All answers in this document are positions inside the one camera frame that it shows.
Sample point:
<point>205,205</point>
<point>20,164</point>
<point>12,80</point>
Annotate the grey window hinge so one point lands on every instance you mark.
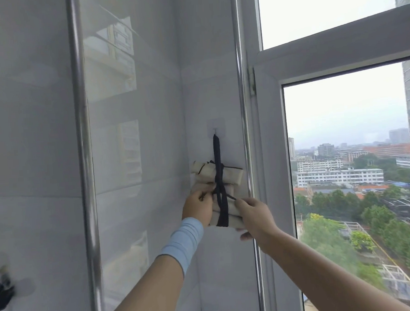
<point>251,82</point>

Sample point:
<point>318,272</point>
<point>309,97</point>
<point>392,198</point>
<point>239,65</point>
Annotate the cream folded cloth bundle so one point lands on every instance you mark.
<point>232,175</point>

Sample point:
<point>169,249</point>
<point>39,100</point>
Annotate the person's right fingers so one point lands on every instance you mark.
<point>244,205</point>

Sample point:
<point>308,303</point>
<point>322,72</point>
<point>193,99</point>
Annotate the person's left fingers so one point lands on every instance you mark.
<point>205,191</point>

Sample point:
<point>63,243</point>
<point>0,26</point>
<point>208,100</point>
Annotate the person's left hand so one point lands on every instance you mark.
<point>196,207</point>

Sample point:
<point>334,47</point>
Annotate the person's left forearm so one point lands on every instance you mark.
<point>145,298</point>

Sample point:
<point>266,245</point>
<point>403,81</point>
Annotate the light blue wrist sleeve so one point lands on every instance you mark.
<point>183,244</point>

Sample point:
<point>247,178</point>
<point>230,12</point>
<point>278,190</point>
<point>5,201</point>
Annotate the person's right hand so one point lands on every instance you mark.
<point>260,223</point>

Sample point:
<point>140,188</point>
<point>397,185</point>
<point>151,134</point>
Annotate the clear suction wall hook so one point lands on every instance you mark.
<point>23,287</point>

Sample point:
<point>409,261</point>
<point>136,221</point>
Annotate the long white apartment building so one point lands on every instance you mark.
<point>336,177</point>

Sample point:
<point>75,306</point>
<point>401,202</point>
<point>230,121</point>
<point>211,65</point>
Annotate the thick steel vertical pipe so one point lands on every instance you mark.
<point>84,151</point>

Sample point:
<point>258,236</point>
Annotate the thin steel vertical pipe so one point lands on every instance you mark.
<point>245,129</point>

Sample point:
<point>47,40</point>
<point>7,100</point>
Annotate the person's right forearm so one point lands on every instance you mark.
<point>325,278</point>

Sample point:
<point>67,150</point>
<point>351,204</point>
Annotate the white window frame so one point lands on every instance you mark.
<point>271,128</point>

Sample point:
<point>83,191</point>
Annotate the clear adhesive wall hook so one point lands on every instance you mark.
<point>216,126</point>

